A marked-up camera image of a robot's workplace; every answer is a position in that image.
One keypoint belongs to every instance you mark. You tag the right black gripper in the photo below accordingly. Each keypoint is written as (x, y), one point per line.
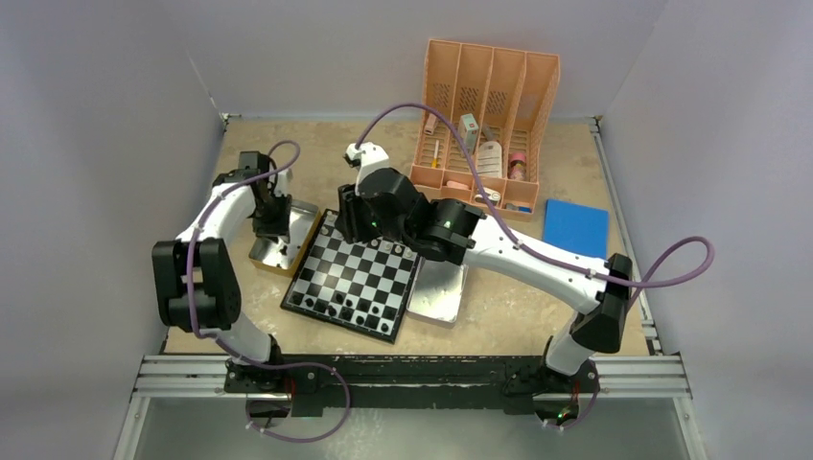
(350, 221)

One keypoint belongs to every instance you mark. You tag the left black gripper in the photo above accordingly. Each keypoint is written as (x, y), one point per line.
(277, 230)

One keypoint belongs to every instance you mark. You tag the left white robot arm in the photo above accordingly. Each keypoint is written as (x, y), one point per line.
(197, 288)

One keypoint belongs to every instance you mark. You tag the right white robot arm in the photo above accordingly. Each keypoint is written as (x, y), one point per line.
(449, 230)

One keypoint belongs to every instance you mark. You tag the metal tin with black pieces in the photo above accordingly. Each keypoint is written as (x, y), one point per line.
(282, 255)

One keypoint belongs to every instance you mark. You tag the black white chess board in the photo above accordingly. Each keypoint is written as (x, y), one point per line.
(338, 282)

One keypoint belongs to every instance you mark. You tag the yellow white pen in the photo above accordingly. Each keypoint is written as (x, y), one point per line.
(435, 154)

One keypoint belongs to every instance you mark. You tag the pink eraser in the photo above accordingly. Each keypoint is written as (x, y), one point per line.
(457, 185)

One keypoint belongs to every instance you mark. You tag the empty metal tin lid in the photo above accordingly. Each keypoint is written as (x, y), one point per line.
(437, 293)

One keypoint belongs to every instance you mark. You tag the pink small tube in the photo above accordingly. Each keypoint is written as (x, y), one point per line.
(430, 124)

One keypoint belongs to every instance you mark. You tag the white stapler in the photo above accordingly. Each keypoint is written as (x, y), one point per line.
(491, 196)

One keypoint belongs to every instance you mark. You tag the white green small box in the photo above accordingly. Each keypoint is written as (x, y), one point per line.
(468, 129)

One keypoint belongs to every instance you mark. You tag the white striped bottle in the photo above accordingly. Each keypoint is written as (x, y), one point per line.
(489, 161)

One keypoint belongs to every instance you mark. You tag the pink tape roll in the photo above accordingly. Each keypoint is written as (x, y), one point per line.
(517, 168)

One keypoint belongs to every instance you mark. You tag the peach plastic desk organizer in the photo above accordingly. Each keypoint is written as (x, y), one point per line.
(511, 93)

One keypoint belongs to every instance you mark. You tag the blue notebook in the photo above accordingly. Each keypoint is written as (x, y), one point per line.
(579, 229)

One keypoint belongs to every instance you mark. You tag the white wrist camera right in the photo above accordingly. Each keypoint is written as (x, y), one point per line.
(366, 159)

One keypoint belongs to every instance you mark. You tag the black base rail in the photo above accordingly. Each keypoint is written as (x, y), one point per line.
(515, 385)

